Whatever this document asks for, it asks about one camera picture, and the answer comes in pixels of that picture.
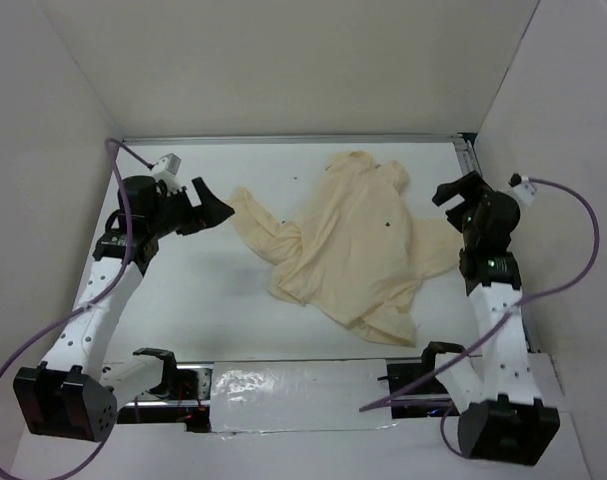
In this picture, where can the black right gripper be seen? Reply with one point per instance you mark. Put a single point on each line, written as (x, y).
(447, 190)

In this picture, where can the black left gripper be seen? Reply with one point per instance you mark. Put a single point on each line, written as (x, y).
(212, 210)

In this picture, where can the cream yellow jacket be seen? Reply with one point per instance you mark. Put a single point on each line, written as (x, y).
(352, 249)

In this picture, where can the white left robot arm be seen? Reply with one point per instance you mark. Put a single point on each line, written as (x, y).
(72, 393)

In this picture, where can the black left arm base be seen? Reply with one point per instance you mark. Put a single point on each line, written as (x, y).
(187, 402)

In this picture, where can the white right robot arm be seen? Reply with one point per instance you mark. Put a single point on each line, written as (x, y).
(502, 416)

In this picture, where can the white taped front board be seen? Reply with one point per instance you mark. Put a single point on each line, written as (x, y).
(306, 396)

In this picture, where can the aluminium frame rail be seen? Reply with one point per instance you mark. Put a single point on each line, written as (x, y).
(205, 296)

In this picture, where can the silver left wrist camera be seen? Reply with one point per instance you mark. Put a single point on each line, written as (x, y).
(166, 170)

